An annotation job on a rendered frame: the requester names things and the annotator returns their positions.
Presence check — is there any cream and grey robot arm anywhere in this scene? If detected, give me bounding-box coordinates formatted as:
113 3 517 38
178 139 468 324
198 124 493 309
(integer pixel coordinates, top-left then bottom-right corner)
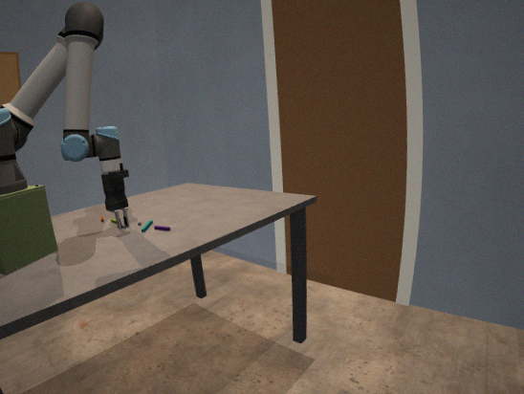
0 2 120 195

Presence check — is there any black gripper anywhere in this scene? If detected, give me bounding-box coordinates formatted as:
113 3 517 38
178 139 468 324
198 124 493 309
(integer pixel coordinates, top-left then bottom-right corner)
99 158 130 229

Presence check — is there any turquoise rod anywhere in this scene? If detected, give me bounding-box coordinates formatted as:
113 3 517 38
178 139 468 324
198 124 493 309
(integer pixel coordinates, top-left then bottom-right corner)
142 220 153 232

